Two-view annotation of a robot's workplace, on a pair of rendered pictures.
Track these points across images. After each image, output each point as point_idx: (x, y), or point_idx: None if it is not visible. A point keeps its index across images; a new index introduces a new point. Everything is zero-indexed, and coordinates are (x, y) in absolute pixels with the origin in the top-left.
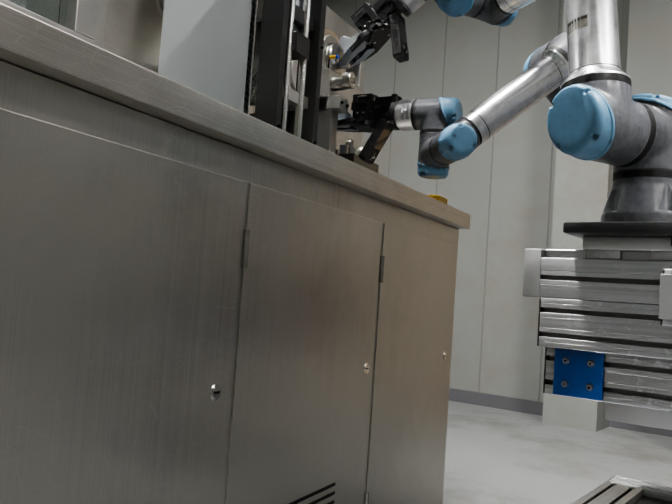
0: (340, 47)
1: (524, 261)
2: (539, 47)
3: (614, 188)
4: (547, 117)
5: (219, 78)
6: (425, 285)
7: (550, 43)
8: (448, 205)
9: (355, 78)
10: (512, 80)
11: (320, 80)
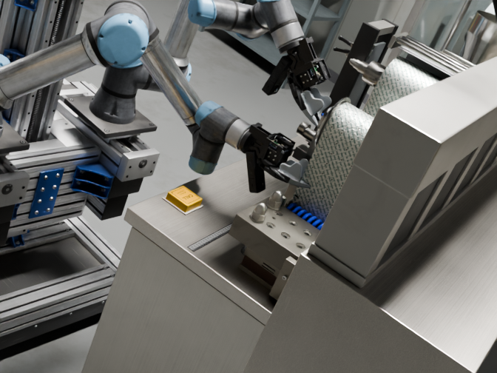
0: (328, 108)
1: (157, 159)
2: (143, 21)
3: (134, 100)
4: (188, 81)
5: None
6: None
7: (149, 19)
8: (173, 188)
9: (299, 125)
10: (178, 66)
11: (315, 126)
